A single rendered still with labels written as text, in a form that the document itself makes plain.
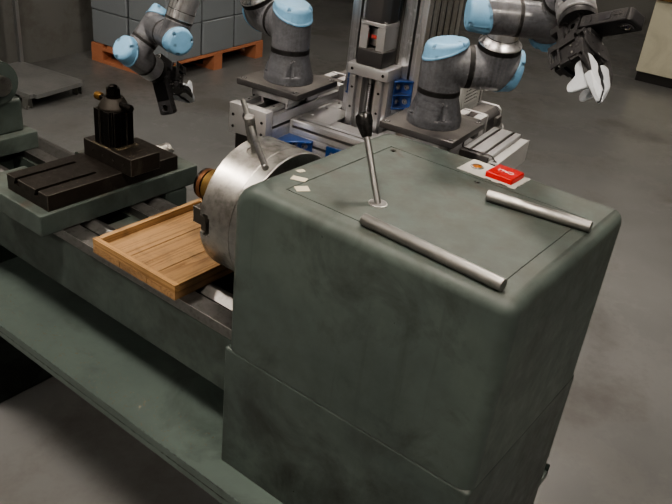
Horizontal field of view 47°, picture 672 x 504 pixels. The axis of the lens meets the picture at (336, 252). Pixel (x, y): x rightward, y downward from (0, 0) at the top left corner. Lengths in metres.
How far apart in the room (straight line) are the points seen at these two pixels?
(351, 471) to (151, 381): 0.72
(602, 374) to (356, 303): 2.13
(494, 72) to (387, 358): 0.99
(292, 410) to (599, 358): 2.08
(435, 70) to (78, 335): 1.22
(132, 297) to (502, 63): 1.12
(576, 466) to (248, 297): 1.65
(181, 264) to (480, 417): 0.89
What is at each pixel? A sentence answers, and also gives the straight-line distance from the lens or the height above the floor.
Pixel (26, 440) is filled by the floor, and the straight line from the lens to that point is 2.77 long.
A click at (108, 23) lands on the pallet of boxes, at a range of 6.45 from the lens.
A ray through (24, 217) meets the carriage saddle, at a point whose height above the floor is 0.90.
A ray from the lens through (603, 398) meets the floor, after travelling 3.24.
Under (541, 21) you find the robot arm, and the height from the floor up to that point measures 1.55.
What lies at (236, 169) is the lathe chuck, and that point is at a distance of 1.63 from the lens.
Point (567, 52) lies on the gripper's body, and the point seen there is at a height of 1.54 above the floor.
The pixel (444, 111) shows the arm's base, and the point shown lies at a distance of 2.11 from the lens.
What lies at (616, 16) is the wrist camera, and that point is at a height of 1.61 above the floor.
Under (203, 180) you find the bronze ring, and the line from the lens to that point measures 1.81.
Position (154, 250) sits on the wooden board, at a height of 0.89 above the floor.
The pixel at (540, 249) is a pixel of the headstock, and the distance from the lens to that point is 1.36.
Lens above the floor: 1.86
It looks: 29 degrees down
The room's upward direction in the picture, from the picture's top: 7 degrees clockwise
